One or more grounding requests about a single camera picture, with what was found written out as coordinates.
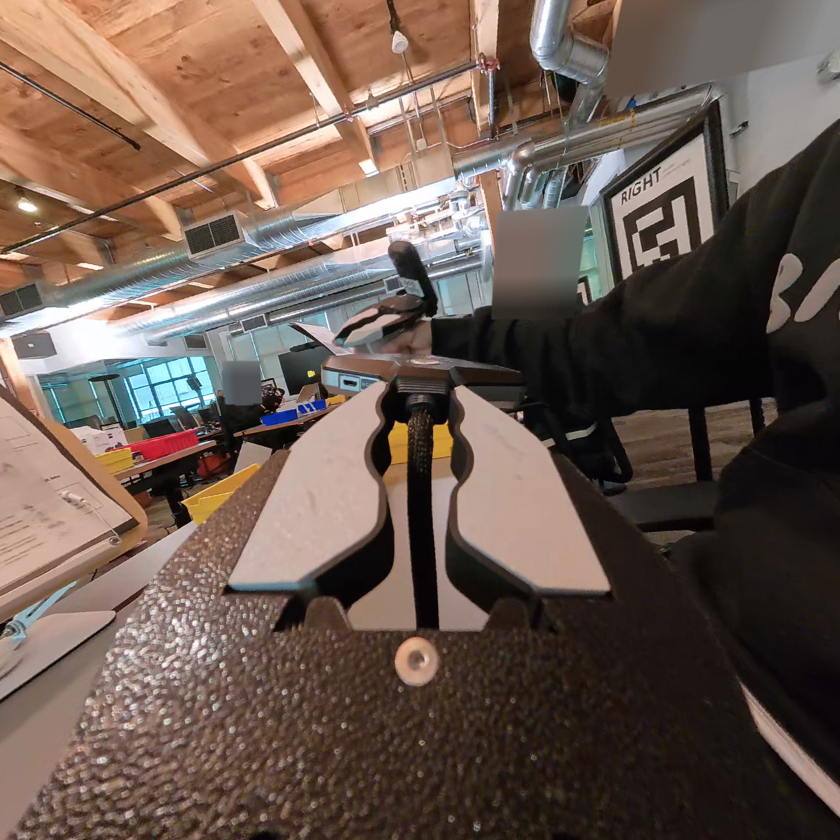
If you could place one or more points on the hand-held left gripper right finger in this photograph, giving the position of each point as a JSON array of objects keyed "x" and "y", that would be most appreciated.
[{"x": 525, "y": 512}]

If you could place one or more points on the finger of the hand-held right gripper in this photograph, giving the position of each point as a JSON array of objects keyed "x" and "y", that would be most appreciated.
[
  {"x": 377, "y": 336},
  {"x": 371, "y": 318}
]

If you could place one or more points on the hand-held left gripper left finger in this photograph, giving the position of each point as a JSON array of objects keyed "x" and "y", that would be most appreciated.
[{"x": 308, "y": 499}]

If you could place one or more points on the dark grey hub with button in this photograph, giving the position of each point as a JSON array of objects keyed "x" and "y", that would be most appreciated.
[{"x": 479, "y": 373}]

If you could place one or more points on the silver pipe elbow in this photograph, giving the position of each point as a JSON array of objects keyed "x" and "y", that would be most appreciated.
[{"x": 568, "y": 46}]

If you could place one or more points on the grey desk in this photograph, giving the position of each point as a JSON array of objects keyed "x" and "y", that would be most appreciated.
[{"x": 39, "y": 761}]

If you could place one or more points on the person's right hand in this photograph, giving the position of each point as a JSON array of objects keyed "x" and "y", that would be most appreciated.
[{"x": 417, "y": 338}]

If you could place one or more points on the tilted document stand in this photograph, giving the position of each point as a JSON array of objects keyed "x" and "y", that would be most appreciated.
[{"x": 321, "y": 336}]

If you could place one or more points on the black backpack reflective stripe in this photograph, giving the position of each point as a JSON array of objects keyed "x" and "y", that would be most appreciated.
[{"x": 577, "y": 459}]

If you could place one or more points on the blue bin with white parts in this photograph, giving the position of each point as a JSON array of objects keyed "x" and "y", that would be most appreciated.
[{"x": 282, "y": 417}]

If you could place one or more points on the black monitor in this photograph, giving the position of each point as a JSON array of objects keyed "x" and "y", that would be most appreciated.
[{"x": 298, "y": 371}]

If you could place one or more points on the black chair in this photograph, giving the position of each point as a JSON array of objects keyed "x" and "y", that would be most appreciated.
[{"x": 669, "y": 505}]

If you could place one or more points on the red bin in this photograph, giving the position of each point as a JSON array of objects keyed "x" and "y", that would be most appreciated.
[{"x": 164, "y": 446}]

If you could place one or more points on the grey air vent box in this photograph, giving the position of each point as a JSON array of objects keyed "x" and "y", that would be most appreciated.
[{"x": 211, "y": 235}]

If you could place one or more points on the small yellow bin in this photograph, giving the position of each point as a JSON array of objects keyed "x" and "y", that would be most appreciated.
[{"x": 115, "y": 459}]

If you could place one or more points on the white cardboard box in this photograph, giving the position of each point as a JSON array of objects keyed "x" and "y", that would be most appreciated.
[{"x": 98, "y": 438}]

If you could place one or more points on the white ceiling sensor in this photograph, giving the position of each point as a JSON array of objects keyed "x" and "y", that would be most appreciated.
[{"x": 400, "y": 43}]

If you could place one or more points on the framed marker poster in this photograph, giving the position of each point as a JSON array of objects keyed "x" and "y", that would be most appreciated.
[{"x": 663, "y": 223}]

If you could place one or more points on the document stand with paper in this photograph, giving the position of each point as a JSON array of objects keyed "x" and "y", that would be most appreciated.
[{"x": 39, "y": 512}]

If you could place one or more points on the silver ventilation duct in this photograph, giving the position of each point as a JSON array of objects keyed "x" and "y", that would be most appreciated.
[
  {"x": 295, "y": 289},
  {"x": 308, "y": 226}
]

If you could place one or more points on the black wall speaker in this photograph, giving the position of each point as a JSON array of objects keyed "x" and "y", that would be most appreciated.
[{"x": 33, "y": 345}]

